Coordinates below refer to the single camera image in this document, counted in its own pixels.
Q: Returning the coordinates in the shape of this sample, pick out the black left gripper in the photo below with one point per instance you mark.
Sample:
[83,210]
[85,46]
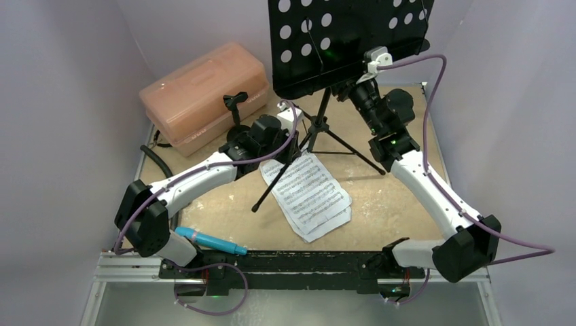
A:
[291,151]

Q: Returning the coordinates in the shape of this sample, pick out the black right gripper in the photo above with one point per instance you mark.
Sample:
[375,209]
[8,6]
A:
[350,87]

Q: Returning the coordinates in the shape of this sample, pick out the sheet music page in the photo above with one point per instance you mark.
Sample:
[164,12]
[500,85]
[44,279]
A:
[337,221]
[308,194]

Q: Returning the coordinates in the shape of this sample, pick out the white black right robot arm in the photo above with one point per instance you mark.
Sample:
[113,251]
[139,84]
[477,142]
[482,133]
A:
[470,239]

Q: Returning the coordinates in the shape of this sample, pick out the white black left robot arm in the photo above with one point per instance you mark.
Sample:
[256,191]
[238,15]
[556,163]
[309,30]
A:
[143,217]

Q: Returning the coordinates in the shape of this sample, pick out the black microphone desk stand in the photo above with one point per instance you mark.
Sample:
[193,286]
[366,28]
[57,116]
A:
[231,102]

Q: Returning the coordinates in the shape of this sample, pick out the pink translucent plastic case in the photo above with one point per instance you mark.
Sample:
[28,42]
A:
[187,105]

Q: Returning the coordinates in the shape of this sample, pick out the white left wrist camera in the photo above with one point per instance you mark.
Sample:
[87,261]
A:
[289,114]

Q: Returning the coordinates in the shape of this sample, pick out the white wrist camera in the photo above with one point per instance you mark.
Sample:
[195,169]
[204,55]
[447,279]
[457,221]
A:
[372,60]
[289,114]

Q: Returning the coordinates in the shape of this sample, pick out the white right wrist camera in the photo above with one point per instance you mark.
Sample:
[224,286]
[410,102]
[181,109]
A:
[372,60]

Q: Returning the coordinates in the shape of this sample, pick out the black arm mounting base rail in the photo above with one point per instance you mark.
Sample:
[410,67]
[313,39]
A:
[365,272]

